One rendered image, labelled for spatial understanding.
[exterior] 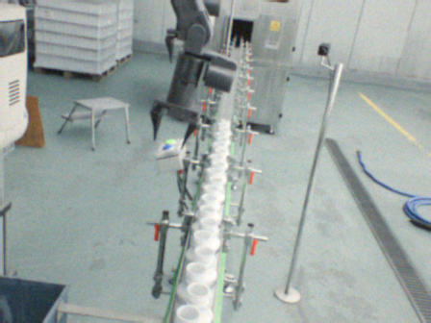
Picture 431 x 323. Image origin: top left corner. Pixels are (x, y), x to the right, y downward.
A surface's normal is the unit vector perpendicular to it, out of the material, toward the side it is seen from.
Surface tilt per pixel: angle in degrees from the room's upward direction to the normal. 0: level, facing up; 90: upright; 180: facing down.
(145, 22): 90
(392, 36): 90
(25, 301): 90
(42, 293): 90
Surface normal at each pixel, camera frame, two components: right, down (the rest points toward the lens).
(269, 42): -0.07, 0.34
